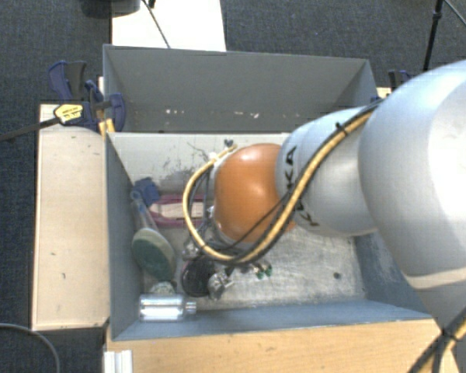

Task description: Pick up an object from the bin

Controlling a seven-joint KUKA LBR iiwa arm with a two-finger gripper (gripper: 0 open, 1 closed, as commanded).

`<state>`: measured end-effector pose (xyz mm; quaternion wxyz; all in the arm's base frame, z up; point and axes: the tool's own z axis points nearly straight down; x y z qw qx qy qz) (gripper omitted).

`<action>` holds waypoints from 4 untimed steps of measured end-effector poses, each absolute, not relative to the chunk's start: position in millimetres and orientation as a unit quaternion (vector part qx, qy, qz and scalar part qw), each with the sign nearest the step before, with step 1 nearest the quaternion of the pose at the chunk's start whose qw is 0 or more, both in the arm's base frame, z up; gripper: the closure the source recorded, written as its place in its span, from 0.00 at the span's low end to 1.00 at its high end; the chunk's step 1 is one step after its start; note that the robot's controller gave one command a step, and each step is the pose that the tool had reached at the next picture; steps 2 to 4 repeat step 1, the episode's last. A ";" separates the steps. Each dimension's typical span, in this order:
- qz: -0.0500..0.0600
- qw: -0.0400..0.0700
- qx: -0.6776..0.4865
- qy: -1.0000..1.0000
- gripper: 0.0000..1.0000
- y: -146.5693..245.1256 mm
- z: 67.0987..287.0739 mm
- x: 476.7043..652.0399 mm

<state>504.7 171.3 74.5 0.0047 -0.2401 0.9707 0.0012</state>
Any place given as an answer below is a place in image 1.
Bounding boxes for pale wood flat board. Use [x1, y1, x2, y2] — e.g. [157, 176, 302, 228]
[30, 103, 112, 332]

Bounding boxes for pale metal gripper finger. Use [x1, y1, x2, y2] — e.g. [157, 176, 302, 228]
[207, 271, 236, 302]
[181, 244, 203, 262]

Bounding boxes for clear spray bottle blue head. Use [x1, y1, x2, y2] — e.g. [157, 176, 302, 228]
[129, 176, 162, 233]

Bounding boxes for small grey-green lump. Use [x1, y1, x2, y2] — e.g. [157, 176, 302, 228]
[150, 281, 176, 296]

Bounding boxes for grey metal bin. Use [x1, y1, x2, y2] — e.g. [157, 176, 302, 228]
[102, 44, 436, 343]

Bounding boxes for pink sunglasses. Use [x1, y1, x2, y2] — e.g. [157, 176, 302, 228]
[148, 193, 215, 229]

